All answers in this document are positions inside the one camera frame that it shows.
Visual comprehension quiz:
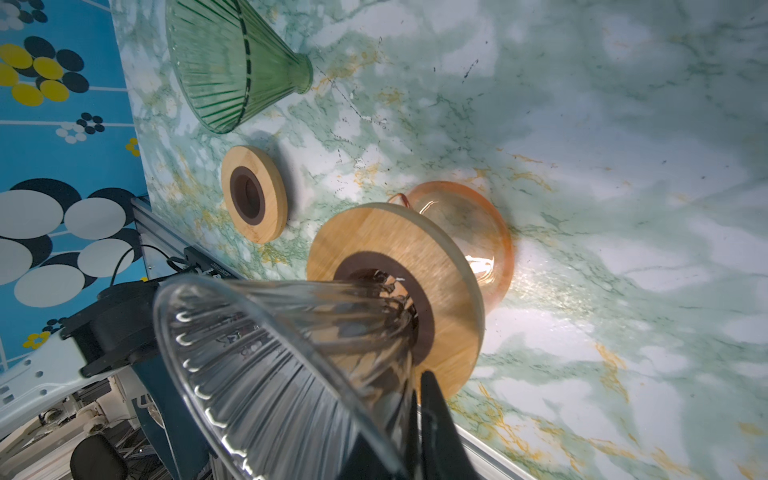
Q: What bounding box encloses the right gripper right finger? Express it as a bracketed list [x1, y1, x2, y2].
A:
[420, 371, 479, 480]

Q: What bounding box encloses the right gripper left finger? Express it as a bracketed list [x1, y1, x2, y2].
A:
[337, 392, 420, 479]

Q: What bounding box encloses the clear grey glass dripper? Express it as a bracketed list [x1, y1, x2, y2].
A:
[153, 275, 414, 479]

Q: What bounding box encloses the wooden ring holder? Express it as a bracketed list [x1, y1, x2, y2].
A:
[307, 203, 485, 398]
[221, 146, 288, 244]

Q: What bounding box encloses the green glass dripper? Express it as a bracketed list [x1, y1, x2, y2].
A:
[165, 0, 313, 134]

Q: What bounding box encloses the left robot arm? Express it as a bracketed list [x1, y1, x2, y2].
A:
[1, 280, 207, 479]

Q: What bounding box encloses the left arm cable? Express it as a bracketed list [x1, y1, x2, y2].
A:
[109, 242, 193, 286]

